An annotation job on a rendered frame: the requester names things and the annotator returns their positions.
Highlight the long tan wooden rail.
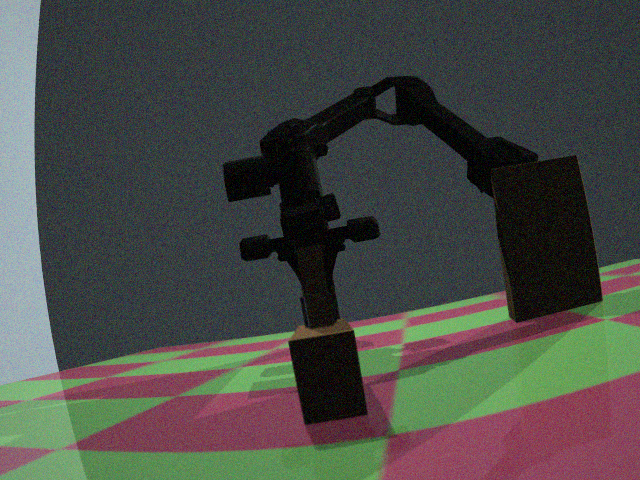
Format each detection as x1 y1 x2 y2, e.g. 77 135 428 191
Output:
296 246 334 329

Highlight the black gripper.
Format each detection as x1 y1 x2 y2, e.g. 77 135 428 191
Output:
239 184 380 293

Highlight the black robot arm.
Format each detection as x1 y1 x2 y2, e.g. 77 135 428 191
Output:
223 76 538 241

